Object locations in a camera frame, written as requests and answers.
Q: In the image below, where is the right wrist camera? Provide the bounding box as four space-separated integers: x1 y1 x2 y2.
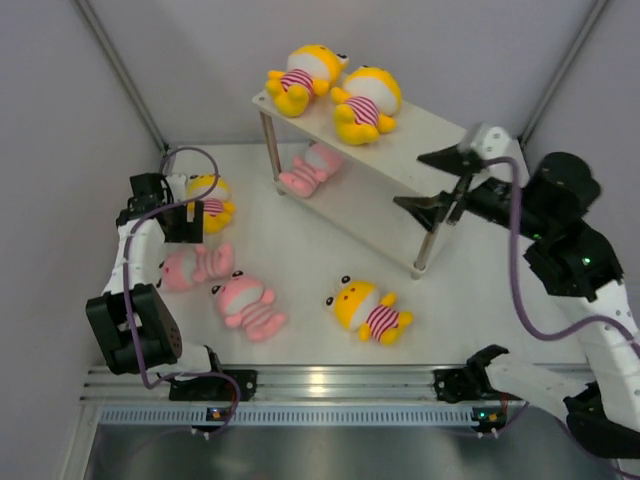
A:
457 122 512 161

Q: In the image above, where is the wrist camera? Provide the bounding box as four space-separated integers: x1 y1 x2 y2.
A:
161 173 189 203
457 122 512 161

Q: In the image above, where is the yellow plush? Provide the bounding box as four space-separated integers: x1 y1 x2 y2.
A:
324 275 414 346
265 44 349 118
330 66 403 146
186 174 236 235

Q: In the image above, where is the white two-tier shelf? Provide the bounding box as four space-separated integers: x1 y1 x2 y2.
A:
252 92 465 279

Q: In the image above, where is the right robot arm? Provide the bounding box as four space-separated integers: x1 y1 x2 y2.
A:
395 146 639 459

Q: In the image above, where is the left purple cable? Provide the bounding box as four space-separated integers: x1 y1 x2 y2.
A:
122 146 243 435

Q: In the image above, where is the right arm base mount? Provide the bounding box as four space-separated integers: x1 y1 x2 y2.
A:
433 367 497 404

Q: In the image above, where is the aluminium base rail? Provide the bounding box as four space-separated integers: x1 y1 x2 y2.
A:
79 363 626 406

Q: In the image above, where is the pink plush under shelf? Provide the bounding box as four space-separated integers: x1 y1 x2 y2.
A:
278 143 344 198

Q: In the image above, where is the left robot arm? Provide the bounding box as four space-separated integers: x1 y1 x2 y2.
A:
85 173 226 400

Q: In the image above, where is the grey slotted cable duct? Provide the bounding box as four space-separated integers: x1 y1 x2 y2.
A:
99 405 498 427

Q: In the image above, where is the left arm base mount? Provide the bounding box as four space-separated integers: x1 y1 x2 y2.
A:
169 369 258 402

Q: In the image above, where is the pink plush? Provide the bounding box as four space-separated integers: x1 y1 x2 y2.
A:
158 243 235 292
278 143 344 198
211 270 287 342

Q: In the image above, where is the yellow plush on shelf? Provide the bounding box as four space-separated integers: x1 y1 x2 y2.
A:
265 44 349 118

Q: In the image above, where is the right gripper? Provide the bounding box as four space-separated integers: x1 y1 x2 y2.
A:
389 146 543 239

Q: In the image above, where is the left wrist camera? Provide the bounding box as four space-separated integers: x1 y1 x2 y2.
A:
161 173 189 203

